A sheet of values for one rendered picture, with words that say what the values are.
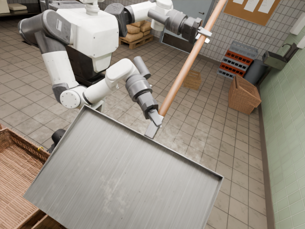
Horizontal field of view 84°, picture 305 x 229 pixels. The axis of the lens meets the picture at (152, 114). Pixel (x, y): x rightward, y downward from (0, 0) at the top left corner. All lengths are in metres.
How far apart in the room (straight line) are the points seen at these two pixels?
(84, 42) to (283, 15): 4.67
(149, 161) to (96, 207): 0.22
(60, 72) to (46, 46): 0.10
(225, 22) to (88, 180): 4.83
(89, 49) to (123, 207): 0.65
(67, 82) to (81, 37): 0.20
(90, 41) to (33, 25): 0.20
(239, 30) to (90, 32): 4.52
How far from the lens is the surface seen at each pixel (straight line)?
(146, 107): 0.57
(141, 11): 1.12
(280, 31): 5.15
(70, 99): 0.74
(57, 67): 0.76
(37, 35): 0.80
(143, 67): 0.68
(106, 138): 0.64
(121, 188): 0.61
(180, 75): 0.68
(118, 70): 0.67
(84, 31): 0.83
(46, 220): 0.92
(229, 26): 5.08
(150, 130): 0.59
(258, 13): 5.04
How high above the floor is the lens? 1.63
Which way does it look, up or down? 40 degrees down
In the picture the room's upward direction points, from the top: 17 degrees clockwise
